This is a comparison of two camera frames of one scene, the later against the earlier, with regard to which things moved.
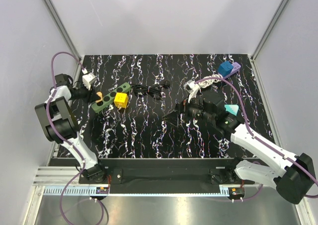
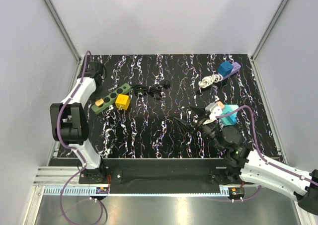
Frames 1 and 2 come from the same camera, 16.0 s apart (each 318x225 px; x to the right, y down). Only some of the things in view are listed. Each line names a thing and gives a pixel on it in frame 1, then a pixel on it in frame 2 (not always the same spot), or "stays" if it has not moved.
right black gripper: [183, 108] to [201, 114]
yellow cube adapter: [120, 100] stays
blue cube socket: [225, 68] stays
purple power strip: [237, 67] stays
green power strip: [109, 98] stays
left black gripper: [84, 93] to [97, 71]
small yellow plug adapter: [100, 95] to [99, 102]
